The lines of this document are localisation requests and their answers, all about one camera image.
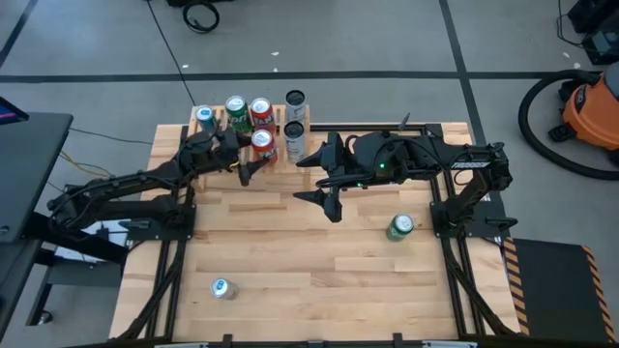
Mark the black aluminium table frame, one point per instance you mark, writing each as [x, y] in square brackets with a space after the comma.
[171, 314]

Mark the silver light-blue Red Bull can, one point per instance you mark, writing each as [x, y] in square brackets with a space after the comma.
[221, 288]

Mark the black mat with striped edges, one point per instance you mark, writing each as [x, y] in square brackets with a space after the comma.
[556, 290]

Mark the red Fanta can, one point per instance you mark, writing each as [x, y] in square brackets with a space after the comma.
[264, 145]
[262, 113]

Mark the black desk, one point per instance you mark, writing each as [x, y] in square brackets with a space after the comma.
[29, 169]

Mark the orange shop vacuum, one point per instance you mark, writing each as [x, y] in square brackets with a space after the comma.
[592, 116]
[570, 75]

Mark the dark computer screen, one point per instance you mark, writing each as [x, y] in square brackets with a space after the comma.
[9, 113]

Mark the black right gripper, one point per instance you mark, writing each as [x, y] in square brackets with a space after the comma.
[367, 169]

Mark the green Sprite can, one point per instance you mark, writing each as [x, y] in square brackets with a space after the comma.
[238, 116]
[397, 231]

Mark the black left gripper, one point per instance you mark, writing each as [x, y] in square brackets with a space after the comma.
[213, 152]

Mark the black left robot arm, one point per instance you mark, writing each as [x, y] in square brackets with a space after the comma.
[121, 186]

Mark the silver Celsius Arctic Vibe can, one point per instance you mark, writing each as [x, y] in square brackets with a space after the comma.
[295, 142]
[295, 104]

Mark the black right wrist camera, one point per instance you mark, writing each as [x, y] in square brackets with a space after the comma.
[377, 147]

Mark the black equipment case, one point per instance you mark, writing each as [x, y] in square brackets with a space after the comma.
[602, 43]

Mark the wooden slatted shelf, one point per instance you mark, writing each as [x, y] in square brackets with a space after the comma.
[280, 169]

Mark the blue silver Red Bull can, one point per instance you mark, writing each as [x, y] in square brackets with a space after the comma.
[205, 118]

